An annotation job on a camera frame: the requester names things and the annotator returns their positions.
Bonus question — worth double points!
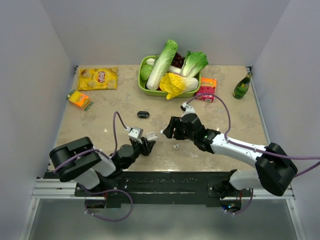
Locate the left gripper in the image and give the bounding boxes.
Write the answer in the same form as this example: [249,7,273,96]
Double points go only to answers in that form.
[123,136,156,169]

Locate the white earbud charging case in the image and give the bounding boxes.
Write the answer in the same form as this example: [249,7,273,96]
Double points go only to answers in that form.
[146,132,158,141]

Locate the black earbud charging case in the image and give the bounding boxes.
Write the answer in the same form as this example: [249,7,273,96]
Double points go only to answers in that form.
[137,110,150,119]

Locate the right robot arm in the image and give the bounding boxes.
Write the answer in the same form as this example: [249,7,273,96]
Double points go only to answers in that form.
[161,113,298,197]

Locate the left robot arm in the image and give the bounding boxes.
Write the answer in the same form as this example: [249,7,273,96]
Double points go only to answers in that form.
[49,133,157,196]

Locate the yellow napa cabbage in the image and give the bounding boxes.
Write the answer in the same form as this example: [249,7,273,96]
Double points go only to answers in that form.
[159,73,199,100]

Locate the green plastic basin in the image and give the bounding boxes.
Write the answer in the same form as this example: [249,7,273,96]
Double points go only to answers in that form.
[138,55,202,98]

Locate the pink snack box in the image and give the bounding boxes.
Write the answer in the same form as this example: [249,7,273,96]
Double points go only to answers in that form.
[195,77,217,103]

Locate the green leafy lettuce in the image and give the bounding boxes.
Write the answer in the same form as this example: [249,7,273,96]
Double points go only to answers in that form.
[180,51,209,78]

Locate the green glass bottle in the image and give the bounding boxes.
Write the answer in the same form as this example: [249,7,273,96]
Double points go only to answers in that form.
[233,72,252,99]

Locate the dark red grapes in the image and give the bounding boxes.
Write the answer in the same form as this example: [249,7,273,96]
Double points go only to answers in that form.
[171,53,185,69]

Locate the tall napa cabbage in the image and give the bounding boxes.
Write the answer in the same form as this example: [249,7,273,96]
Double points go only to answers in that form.
[146,39,178,91]

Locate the small green cabbage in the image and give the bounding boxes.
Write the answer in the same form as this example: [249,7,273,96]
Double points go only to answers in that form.
[140,64,153,81]

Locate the white radish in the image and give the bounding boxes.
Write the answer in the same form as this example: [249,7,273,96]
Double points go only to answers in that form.
[146,58,181,75]

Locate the yellow chips bag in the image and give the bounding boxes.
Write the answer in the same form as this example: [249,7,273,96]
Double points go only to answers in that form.
[77,67,118,91]

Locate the yellow orange sponge pack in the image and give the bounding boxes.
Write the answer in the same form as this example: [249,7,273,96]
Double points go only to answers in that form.
[66,89,94,112]

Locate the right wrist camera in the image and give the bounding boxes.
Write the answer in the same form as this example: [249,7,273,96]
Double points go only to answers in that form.
[180,102,196,116]

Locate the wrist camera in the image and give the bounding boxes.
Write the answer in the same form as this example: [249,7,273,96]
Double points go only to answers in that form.
[180,102,196,116]
[125,126,144,144]

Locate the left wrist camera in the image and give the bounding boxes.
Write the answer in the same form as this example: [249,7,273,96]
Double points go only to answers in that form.
[125,126,144,144]

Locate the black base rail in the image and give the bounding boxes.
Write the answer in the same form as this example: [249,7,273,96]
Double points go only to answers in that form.
[32,169,296,210]

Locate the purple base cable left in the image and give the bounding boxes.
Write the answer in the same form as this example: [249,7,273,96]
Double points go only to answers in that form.
[84,188,135,222]

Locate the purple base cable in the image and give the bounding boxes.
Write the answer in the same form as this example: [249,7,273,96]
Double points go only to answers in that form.
[84,188,135,222]
[223,188,254,216]

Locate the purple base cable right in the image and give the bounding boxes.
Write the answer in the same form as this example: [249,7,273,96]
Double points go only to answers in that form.
[223,188,254,216]

